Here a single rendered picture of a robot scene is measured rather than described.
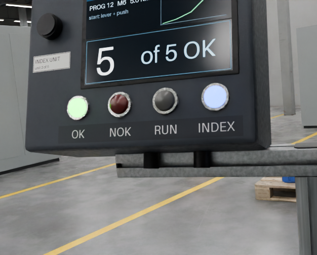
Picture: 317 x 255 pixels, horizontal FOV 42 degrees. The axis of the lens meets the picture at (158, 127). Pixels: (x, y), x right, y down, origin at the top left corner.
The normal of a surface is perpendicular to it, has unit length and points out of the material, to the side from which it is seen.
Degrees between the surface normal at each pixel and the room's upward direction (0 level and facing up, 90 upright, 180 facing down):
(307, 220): 90
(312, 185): 90
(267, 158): 90
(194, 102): 75
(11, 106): 90
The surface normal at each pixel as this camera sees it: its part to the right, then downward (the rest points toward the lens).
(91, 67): -0.38, -0.13
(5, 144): 0.77, 0.00
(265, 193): -0.53, 0.13
